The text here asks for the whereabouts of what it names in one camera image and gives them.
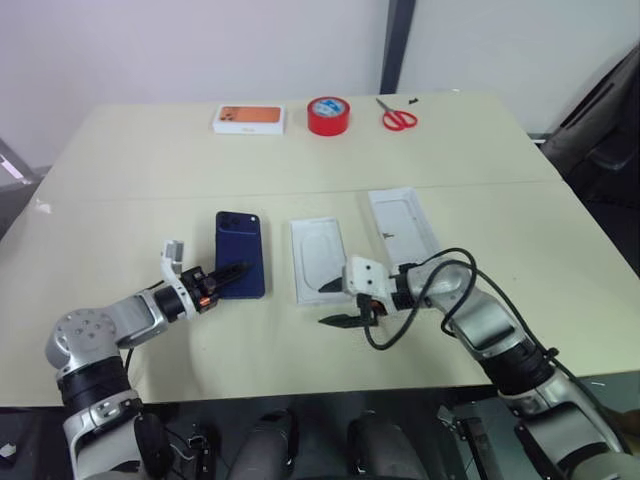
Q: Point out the white phone box base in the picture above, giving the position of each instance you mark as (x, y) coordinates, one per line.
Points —
(317, 250)

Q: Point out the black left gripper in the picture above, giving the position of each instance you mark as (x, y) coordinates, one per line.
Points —
(197, 290)

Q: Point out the red tape roll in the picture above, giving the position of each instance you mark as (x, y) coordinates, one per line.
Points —
(328, 117)

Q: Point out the dark blue smartphone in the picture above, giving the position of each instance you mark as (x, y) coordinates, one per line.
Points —
(240, 240)

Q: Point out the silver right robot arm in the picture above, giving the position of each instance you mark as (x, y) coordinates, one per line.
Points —
(500, 320)

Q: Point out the black vertical post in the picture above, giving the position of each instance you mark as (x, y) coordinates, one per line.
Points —
(397, 45)

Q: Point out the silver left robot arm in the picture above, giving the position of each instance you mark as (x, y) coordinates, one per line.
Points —
(95, 325)

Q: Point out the white phone box lid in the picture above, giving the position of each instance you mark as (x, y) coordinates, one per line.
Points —
(402, 225)

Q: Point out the grey metal frame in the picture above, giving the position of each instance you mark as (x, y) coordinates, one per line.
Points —
(12, 165)

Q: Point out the dark chair with bag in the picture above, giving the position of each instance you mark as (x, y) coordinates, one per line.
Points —
(600, 135)

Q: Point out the white box with orange print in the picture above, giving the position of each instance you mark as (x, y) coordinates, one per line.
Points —
(250, 119)

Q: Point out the dark rounded shape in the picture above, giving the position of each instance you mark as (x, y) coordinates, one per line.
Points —
(267, 445)
(382, 447)

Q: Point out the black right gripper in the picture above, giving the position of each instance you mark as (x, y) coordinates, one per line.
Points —
(371, 312)

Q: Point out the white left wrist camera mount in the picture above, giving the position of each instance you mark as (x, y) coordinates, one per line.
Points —
(171, 260)

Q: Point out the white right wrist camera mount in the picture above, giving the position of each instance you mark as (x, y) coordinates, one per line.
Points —
(367, 277)

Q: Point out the black metal bracket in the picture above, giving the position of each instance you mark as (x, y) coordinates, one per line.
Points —
(202, 452)
(467, 440)

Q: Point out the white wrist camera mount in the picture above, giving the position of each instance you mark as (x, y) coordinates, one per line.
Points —
(171, 260)
(367, 277)

